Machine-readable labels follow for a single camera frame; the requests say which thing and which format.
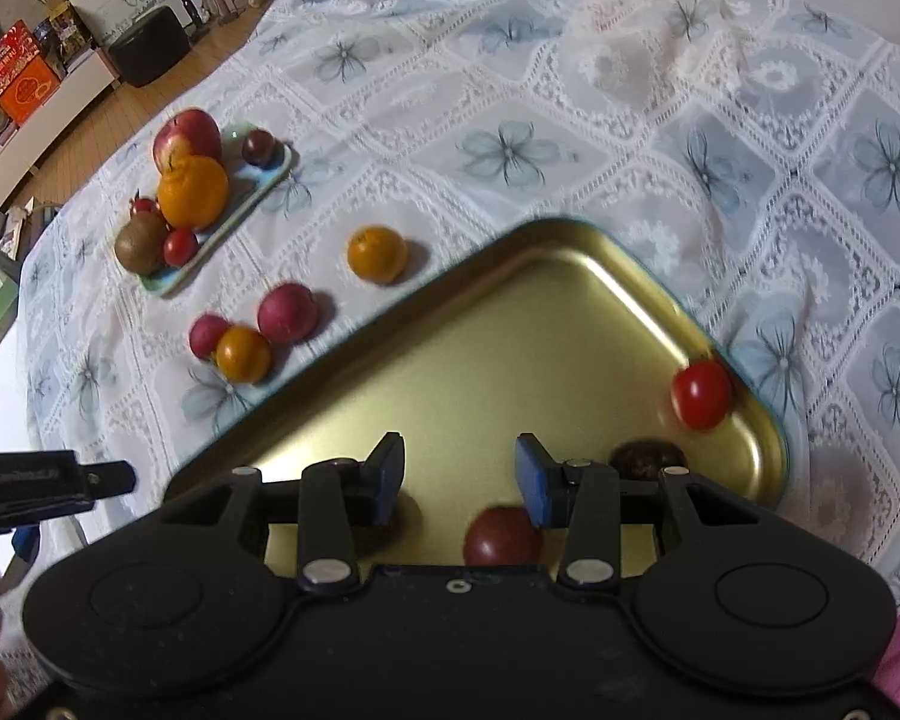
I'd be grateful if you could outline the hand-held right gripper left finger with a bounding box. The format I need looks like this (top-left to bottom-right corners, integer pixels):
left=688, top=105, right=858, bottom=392
left=161, top=433, right=406, bottom=595

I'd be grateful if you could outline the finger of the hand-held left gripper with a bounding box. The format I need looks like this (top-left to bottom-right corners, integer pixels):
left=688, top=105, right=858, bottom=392
left=82, top=460, right=137, bottom=497

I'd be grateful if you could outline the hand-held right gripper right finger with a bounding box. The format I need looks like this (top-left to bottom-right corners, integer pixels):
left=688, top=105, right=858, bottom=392
left=515, top=433, right=785, bottom=592

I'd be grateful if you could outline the dark red tomato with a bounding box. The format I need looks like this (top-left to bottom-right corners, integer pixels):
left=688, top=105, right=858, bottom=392
left=463, top=505, right=545, bottom=567

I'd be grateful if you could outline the dark brown water chestnut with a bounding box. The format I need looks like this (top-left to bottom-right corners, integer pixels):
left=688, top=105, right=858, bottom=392
left=610, top=440, right=686, bottom=479

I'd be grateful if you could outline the gold metal tray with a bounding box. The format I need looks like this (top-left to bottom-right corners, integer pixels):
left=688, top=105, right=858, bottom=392
left=163, top=217, right=788, bottom=567

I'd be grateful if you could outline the small orange tangerine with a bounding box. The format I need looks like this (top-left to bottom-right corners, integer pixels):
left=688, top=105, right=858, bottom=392
left=347, top=226, right=409, bottom=285
left=215, top=326, right=273, bottom=383

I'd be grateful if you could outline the brown kiwi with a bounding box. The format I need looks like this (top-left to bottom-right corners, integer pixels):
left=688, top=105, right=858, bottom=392
left=114, top=214, right=169, bottom=276

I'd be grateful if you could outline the small red tomato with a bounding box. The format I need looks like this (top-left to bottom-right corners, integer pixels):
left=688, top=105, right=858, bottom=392
left=163, top=228, right=199, bottom=268

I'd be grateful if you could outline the large orange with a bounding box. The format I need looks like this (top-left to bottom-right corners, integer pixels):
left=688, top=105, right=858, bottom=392
left=157, top=155, right=230, bottom=232

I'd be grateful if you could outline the pale green rectangular plate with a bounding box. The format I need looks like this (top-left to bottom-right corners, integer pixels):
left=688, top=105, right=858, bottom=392
left=139, top=124, right=295, bottom=297

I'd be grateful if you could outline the red apple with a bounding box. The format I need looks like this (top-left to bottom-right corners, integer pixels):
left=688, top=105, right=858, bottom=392
left=153, top=109, right=223, bottom=170

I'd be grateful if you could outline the white low shelf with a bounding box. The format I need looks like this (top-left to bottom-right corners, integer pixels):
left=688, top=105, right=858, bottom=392
left=0, top=52, right=117, bottom=196

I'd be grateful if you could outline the floral lace tablecloth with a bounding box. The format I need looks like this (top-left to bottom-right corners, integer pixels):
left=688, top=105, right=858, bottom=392
left=15, top=0, right=900, bottom=616

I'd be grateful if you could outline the orange box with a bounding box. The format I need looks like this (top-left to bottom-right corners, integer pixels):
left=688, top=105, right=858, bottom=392
left=0, top=56, right=61, bottom=125

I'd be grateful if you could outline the black ottoman stool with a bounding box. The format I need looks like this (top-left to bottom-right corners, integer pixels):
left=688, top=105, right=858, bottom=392
left=107, top=6, right=193, bottom=89

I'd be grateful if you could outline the red box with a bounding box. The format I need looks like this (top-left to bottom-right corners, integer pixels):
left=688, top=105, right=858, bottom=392
left=0, top=21, right=38, bottom=91

